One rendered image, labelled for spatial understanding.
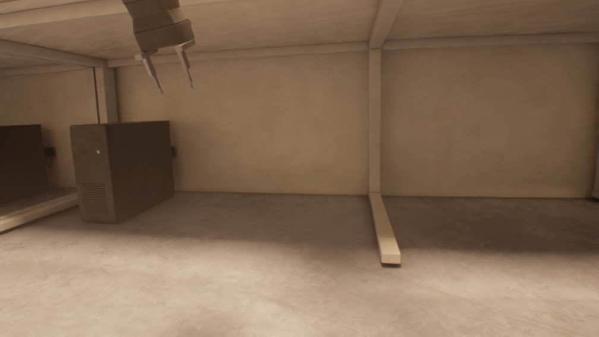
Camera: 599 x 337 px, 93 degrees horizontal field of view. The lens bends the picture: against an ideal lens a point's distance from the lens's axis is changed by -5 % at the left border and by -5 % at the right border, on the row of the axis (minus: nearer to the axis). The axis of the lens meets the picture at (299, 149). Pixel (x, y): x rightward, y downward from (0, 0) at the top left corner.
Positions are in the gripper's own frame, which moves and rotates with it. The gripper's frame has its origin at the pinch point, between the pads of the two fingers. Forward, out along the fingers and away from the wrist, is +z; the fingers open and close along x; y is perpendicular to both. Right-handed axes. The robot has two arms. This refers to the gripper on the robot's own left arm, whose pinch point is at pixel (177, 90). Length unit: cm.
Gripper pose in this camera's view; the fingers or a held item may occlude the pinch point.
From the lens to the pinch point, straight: 50.0
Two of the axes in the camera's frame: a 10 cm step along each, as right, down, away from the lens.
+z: 1.8, 8.5, 5.0
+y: 0.7, -5.1, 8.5
